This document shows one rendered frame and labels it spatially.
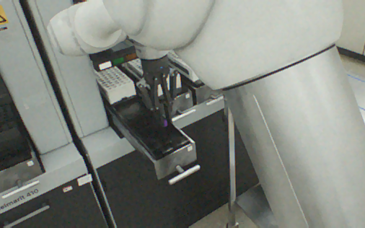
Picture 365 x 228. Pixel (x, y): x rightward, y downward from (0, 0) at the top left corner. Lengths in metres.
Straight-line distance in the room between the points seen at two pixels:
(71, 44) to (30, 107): 0.38
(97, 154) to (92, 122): 0.12
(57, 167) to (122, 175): 0.24
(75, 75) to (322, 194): 0.91
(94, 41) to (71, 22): 0.06
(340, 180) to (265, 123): 0.07
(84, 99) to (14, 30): 0.29
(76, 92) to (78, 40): 0.37
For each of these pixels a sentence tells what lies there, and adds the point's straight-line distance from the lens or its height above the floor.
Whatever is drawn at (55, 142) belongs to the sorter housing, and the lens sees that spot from 1.16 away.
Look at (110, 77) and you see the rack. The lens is 1.25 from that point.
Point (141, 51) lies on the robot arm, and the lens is 0.87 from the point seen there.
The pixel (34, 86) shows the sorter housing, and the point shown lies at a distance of 1.06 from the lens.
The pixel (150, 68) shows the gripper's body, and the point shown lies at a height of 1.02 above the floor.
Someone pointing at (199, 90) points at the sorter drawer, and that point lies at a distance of 1.21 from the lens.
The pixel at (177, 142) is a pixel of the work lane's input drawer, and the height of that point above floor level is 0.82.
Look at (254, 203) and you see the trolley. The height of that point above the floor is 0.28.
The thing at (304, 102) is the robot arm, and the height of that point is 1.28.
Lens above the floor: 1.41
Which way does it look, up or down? 35 degrees down
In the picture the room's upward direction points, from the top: 7 degrees counter-clockwise
